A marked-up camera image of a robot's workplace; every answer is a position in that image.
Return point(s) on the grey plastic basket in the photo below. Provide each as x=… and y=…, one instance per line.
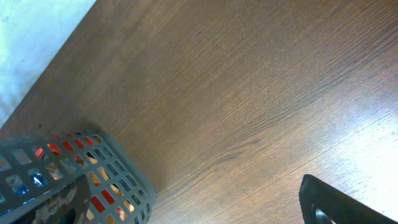
x=143, y=195

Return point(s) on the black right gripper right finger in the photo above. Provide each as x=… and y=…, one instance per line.
x=322, y=203

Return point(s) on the orange noodle packet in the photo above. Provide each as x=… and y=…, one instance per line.
x=90, y=155

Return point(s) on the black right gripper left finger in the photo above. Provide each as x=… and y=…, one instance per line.
x=69, y=206

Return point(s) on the blue carton box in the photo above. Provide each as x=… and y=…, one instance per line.
x=21, y=179

